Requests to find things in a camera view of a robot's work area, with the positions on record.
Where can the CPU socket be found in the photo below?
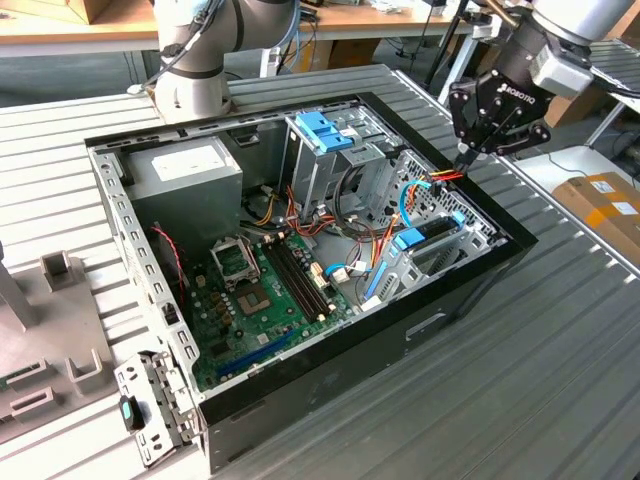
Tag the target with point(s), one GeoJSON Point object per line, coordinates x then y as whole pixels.
{"type": "Point", "coordinates": [255, 301]}

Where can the small brown cardboard box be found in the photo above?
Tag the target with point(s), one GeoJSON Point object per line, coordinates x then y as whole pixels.
{"type": "Point", "coordinates": [350, 52]}

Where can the white frame metal shelf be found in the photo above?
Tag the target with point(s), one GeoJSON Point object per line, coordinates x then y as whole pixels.
{"type": "Point", "coordinates": [625, 52]}

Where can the green motherboard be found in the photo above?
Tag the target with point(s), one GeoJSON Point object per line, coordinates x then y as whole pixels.
{"type": "Point", "coordinates": [282, 320]}

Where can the black tripod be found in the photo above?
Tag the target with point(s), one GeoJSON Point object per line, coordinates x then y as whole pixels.
{"type": "Point", "coordinates": [446, 40]}

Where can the grey metal disk bay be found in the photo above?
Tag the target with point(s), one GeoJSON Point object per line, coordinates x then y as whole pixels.
{"type": "Point", "coordinates": [477, 240]}

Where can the brown box on desk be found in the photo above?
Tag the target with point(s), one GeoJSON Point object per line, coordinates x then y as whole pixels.
{"type": "Point", "coordinates": [100, 10]}

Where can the grey metal drive cage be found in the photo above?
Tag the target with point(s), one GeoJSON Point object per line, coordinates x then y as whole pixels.
{"type": "Point", "coordinates": [320, 180]}

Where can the black RAM slot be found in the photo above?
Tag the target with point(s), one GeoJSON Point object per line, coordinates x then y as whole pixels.
{"type": "Point", "coordinates": [308, 280]}
{"type": "Point", "coordinates": [290, 280]}
{"type": "Point", "coordinates": [302, 280]}
{"type": "Point", "coordinates": [296, 280]}

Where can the wooden desk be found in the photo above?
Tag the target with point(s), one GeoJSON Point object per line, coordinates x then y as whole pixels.
{"type": "Point", "coordinates": [375, 22]}

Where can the green RAM stick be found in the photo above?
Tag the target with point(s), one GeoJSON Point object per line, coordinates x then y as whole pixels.
{"type": "Point", "coordinates": [17, 376]}

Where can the hard disk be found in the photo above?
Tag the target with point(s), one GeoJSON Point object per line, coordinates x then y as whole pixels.
{"type": "Point", "coordinates": [407, 239]}

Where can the labelled cardboard box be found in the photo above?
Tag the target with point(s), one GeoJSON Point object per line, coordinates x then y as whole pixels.
{"type": "Point", "coordinates": [600, 210]}

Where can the blue plastic drive latch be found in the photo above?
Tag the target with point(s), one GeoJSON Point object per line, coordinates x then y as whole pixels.
{"type": "Point", "coordinates": [320, 131]}

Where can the black open PC case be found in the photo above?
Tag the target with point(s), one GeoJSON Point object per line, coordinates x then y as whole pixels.
{"type": "Point", "coordinates": [350, 385]}

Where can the blue expansion slot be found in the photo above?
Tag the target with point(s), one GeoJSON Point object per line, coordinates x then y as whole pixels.
{"type": "Point", "coordinates": [256, 354]}

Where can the grey parts rack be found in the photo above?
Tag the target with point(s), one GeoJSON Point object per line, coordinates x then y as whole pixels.
{"type": "Point", "coordinates": [60, 320]}

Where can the large brown cardboard box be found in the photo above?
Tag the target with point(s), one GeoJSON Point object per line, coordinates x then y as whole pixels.
{"type": "Point", "coordinates": [562, 112]}

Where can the metal slot bracket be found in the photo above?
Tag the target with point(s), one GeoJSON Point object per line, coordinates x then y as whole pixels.
{"type": "Point", "coordinates": [170, 397]}

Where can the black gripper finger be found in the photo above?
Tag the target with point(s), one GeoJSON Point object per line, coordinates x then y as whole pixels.
{"type": "Point", "coordinates": [467, 110]}
{"type": "Point", "coordinates": [530, 134]}

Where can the white side table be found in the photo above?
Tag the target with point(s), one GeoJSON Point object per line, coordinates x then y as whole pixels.
{"type": "Point", "coordinates": [590, 160]}

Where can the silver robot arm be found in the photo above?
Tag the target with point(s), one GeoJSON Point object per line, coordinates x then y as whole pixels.
{"type": "Point", "coordinates": [575, 20]}

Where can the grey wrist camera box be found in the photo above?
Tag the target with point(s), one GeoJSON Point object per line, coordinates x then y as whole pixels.
{"type": "Point", "coordinates": [560, 75]}

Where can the grey power supply unit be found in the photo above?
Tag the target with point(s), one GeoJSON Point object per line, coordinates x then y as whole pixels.
{"type": "Point", "coordinates": [187, 210]}

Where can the black latch with teal tab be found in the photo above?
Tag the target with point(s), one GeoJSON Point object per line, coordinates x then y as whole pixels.
{"type": "Point", "coordinates": [129, 414]}

